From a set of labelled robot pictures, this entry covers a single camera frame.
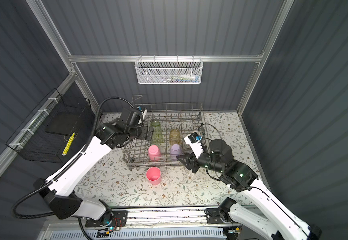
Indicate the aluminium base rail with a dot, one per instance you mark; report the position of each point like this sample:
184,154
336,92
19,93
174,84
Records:
188,216

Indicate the white vented cover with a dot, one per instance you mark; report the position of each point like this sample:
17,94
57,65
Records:
198,233

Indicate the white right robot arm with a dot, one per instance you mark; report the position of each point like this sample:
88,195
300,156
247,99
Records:
278,222

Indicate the white mesh wall basket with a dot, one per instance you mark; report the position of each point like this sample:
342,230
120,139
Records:
150,72

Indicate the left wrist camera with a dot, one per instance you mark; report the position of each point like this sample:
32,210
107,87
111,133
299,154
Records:
143,111

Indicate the yellow transparent cup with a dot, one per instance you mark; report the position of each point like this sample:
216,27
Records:
175,137

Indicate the lilac cup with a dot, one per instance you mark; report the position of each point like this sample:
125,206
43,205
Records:
175,150

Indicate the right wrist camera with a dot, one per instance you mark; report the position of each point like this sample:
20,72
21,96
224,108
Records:
194,141

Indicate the black wire wall basket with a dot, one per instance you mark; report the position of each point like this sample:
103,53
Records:
45,136

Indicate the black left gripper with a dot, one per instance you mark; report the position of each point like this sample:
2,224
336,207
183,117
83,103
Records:
144,135

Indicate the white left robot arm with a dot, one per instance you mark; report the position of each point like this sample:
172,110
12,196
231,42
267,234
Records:
57,190

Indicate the green transparent cup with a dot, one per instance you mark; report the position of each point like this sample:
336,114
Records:
157,137

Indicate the tubes in white basket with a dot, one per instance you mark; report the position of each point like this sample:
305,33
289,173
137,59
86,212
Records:
187,78

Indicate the grey wire dish rack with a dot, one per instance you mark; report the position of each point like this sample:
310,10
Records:
185,117

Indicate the pink cup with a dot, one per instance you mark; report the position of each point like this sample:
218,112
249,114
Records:
154,153
153,175

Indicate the yellow brush in basket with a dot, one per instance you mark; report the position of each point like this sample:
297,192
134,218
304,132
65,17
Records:
68,144

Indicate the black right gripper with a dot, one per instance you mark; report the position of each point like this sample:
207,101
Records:
190,159

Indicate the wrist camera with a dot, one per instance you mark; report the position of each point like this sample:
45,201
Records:
194,141
143,111

